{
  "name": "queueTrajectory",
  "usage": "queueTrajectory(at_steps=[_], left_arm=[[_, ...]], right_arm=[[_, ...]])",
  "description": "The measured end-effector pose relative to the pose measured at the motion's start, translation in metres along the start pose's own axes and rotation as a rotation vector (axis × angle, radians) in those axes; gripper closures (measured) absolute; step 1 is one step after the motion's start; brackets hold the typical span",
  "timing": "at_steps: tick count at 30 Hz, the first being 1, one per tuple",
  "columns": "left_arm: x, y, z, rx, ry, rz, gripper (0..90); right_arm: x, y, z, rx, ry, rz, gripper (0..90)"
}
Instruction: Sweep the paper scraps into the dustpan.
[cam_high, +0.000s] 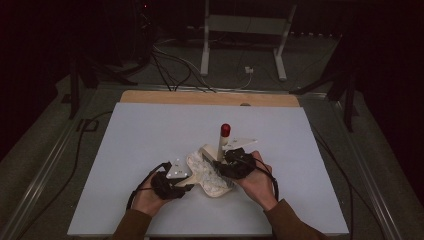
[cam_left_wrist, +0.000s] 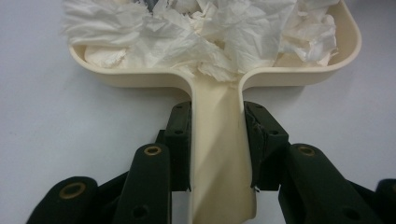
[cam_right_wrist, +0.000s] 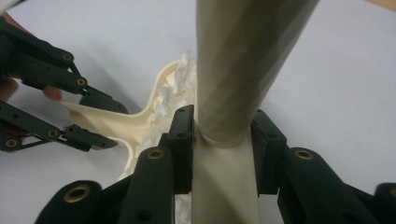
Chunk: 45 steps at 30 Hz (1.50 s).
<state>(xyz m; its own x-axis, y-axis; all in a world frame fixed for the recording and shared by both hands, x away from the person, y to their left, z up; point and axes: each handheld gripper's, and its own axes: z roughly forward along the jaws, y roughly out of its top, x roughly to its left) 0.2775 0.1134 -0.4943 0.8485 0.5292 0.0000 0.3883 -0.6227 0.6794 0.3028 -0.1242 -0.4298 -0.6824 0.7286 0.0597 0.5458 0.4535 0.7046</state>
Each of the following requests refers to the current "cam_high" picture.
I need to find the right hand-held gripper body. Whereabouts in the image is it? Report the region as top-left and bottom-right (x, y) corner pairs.
(225, 137), (259, 180)

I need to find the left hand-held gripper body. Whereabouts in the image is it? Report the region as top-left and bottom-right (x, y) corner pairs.
(151, 158), (194, 201)

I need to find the cream brush with red tip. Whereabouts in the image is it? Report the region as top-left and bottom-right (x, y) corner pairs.
(199, 123), (236, 190)

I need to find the pile of white paper scraps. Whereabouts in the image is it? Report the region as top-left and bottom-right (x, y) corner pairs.
(187, 154), (230, 193)

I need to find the cream plastic dustpan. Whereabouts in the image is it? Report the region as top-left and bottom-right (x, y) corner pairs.
(174, 149), (235, 199)

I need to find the person's left hand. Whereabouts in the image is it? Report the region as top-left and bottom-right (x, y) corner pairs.
(131, 173), (172, 218)

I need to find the person's right hand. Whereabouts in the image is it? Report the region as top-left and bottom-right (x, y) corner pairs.
(234, 150), (280, 212)

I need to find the pale blue table mat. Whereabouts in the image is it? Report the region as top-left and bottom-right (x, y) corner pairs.
(67, 102), (350, 237)

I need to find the white metal stand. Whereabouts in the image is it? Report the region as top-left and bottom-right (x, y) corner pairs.
(199, 0), (298, 82)

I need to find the black tripod stand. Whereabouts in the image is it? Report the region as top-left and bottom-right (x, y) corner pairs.
(289, 33), (360, 133)
(61, 55), (140, 120)

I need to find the dark equipment rack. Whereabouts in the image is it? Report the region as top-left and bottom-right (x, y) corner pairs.
(109, 0), (158, 68)

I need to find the left hand-held gripper cable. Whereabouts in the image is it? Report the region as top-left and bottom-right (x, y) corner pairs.
(125, 161), (173, 211)

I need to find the hand-held gripper cable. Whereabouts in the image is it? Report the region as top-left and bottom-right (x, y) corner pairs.
(244, 155), (280, 203)
(125, 161), (173, 211)

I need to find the right hand-held gripper cable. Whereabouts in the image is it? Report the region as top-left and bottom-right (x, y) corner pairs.
(244, 155), (280, 203)

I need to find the thin white plug cable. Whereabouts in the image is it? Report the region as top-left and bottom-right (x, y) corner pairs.
(232, 71), (254, 91)

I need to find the long white floor cable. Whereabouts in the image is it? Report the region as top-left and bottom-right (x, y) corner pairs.
(152, 44), (218, 94)

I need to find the long black floor cable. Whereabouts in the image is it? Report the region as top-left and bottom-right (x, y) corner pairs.
(310, 124), (355, 240)
(14, 110), (114, 240)

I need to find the black floor cable bundle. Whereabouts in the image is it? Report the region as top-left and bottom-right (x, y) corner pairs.
(150, 43), (194, 93)

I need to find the metal floor rail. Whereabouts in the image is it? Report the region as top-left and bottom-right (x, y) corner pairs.
(328, 94), (404, 240)
(0, 86), (101, 240)

